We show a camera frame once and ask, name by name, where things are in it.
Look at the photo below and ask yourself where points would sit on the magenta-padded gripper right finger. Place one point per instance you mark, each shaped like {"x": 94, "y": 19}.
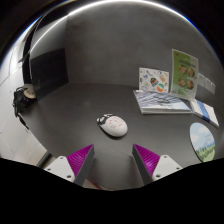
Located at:
{"x": 160, "y": 166}

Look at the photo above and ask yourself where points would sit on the white wall plate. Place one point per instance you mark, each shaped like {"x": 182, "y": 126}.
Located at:
{"x": 208, "y": 84}
{"x": 213, "y": 87}
{"x": 201, "y": 80}

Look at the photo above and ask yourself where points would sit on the white book with blue stripe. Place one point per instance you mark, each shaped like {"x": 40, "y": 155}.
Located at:
{"x": 205, "y": 113}

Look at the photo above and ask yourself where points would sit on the grey-covered book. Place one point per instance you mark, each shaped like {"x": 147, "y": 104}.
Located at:
{"x": 160, "y": 101}

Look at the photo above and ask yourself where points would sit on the green standing poster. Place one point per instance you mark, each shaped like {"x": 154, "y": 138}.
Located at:
{"x": 184, "y": 74}

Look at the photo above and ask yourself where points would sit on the white panda-print computer mouse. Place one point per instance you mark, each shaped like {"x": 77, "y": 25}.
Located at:
{"x": 114, "y": 126}

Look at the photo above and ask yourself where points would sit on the white cartoon sticker card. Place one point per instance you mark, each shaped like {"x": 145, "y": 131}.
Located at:
{"x": 153, "y": 80}

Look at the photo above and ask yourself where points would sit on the black bag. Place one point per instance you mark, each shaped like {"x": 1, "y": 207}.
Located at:
{"x": 20, "y": 101}

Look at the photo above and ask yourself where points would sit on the black panel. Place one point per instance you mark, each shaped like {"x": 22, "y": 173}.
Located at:
{"x": 50, "y": 75}

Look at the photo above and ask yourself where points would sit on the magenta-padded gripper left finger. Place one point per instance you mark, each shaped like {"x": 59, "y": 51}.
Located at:
{"x": 63, "y": 166}

